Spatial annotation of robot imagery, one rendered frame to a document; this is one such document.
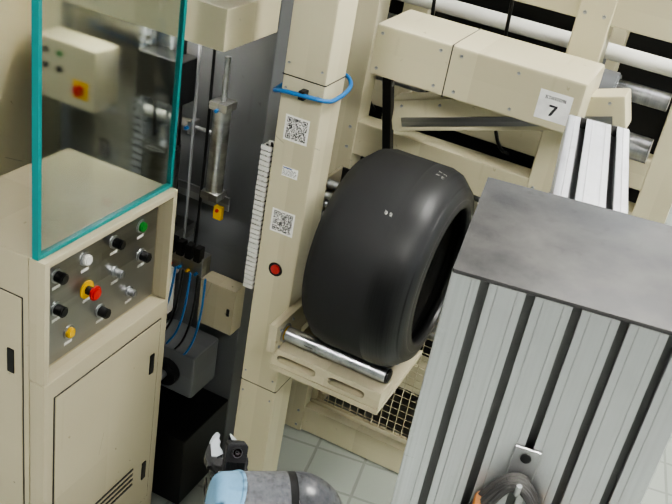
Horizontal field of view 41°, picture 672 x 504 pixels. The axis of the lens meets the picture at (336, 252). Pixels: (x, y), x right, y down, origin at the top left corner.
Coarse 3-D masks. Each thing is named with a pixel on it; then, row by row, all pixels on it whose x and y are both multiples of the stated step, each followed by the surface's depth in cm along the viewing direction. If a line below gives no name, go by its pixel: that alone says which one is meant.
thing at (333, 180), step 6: (342, 168) 309; (330, 174) 302; (336, 174) 306; (342, 174) 310; (330, 180) 299; (336, 180) 308; (330, 186) 299; (336, 186) 298; (330, 192) 300; (324, 198) 303; (324, 204) 303; (324, 210) 304
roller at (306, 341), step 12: (288, 336) 268; (300, 336) 268; (312, 336) 268; (312, 348) 266; (324, 348) 265; (336, 348) 264; (336, 360) 264; (348, 360) 262; (360, 360) 262; (360, 372) 262; (372, 372) 260; (384, 372) 259
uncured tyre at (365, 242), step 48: (336, 192) 242; (384, 192) 237; (432, 192) 237; (336, 240) 235; (384, 240) 232; (432, 240) 234; (336, 288) 237; (384, 288) 231; (432, 288) 285; (336, 336) 247; (384, 336) 238
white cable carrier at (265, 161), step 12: (264, 144) 257; (264, 156) 258; (264, 168) 260; (264, 180) 261; (264, 192) 263; (264, 204) 265; (252, 216) 268; (252, 228) 270; (252, 240) 272; (252, 252) 274; (252, 264) 275; (252, 276) 277; (252, 288) 279
